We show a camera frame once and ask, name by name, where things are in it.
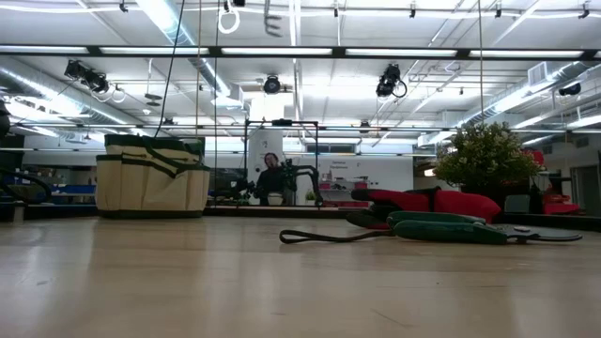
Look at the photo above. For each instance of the red black gardening gloves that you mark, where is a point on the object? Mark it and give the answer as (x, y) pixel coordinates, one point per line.
(460, 204)

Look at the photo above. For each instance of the black background robot arm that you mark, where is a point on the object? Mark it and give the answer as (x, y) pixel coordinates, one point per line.
(305, 170)

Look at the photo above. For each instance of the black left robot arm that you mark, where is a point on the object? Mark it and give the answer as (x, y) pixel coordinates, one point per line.
(4, 122)

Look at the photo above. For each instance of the beige green gardening bag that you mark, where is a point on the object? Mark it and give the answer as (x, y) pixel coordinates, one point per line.
(150, 188)

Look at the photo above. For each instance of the person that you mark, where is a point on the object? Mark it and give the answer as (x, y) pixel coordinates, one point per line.
(271, 180)

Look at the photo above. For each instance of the white bucket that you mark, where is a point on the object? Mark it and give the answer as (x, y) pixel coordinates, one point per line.
(275, 199)

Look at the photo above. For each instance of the black background equipment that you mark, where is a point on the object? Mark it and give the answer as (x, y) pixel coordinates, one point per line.
(227, 180)

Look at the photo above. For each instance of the black ceiling spotlight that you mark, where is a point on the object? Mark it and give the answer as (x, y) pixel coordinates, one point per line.
(272, 85)

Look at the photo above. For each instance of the thin black hanging pole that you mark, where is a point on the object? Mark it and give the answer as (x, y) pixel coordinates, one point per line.
(216, 94)

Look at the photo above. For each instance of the potted plant with white flowers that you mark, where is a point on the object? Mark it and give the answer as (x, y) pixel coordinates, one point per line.
(486, 157)

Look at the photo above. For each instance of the grey box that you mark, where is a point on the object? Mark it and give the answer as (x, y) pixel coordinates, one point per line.
(517, 203)

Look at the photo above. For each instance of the blue storage bin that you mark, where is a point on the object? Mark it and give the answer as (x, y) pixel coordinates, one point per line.
(75, 189)

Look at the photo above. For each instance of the black background frame stand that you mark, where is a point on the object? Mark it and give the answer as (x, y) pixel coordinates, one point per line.
(282, 123)

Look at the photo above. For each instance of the black overhead camera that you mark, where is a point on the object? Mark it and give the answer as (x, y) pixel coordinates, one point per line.
(387, 82)

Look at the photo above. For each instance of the black ceiling camera cluster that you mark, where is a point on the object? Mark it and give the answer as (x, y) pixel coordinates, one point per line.
(96, 81)

